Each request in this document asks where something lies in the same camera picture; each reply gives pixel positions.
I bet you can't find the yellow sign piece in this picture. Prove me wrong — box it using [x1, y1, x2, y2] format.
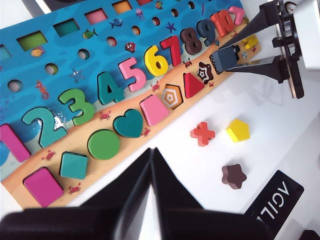
[243, 34, 259, 50]

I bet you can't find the teal digit four piece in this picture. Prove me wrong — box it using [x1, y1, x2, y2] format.
[97, 71, 125, 106]

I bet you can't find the red triangle piece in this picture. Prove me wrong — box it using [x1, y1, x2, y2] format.
[183, 72, 206, 99]

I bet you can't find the dark blue square block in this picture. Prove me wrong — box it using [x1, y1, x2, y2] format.
[212, 44, 240, 75]

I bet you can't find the magenta digit one piece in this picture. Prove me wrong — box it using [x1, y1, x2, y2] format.
[0, 123, 31, 163]

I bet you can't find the orange cross piece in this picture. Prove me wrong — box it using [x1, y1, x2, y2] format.
[189, 121, 216, 148]

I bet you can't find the teal square piece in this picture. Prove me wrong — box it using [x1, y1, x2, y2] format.
[59, 151, 89, 180]

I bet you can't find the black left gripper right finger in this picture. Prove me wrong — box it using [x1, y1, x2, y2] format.
[150, 146, 276, 240]

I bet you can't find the orange red number ten piece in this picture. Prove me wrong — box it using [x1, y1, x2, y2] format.
[210, 10, 236, 38]

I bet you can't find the green circle piece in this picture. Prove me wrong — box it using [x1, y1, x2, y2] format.
[86, 129, 121, 161]

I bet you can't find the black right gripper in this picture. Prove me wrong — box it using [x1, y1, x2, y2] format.
[219, 0, 305, 100]

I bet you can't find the pink angle sign piece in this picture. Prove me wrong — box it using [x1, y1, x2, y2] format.
[228, 6, 245, 26]

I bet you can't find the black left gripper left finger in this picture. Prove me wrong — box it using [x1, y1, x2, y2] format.
[0, 147, 153, 240]

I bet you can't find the teal heart piece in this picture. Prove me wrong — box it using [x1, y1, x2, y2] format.
[112, 108, 145, 139]

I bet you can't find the brown digit eight piece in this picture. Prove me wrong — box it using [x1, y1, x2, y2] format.
[181, 27, 203, 56]

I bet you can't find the yellow digit six piece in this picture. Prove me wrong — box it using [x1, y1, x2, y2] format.
[143, 45, 169, 78]

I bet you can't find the green digit three piece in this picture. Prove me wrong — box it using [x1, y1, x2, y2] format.
[58, 88, 96, 127]

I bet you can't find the pink digit five piece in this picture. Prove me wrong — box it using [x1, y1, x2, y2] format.
[118, 57, 148, 93]

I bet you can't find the red digit seven piece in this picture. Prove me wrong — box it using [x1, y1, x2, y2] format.
[159, 35, 183, 68]

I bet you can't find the black AgileX labelled plate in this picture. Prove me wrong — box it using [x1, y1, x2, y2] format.
[243, 169, 305, 235]

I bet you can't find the white right wrist housing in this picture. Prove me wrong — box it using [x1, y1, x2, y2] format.
[291, 0, 320, 70]

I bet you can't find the magenta rectangle piece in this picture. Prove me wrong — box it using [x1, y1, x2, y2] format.
[23, 166, 65, 208]

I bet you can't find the teal digit two piece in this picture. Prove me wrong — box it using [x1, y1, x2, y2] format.
[21, 106, 68, 148]

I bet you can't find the yellow pentagon piece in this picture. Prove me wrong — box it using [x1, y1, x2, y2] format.
[225, 118, 251, 143]

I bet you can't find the pink trapezoid piece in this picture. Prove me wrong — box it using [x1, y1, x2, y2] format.
[139, 94, 171, 127]

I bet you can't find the dark blue digit nine piece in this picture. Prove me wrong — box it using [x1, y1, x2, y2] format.
[196, 19, 217, 47]

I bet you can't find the wooden number shape puzzle board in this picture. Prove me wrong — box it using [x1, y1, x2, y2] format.
[0, 0, 262, 210]

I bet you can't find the brown star piece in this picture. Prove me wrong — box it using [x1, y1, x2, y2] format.
[221, 163, 248, 190]

